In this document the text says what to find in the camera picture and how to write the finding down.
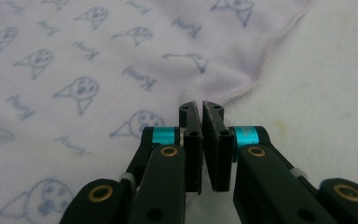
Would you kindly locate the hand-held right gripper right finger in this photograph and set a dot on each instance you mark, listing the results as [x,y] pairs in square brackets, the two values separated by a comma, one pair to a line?
[219,155]

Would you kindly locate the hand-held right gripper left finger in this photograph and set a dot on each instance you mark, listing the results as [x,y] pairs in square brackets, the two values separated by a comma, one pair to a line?
[192,149]

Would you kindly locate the lilac printed cloth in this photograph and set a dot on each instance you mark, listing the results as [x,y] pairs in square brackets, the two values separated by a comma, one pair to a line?
[90,77]

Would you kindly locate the white grid mat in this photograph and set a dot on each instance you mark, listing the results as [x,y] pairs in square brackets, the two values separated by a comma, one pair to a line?
[323,93]

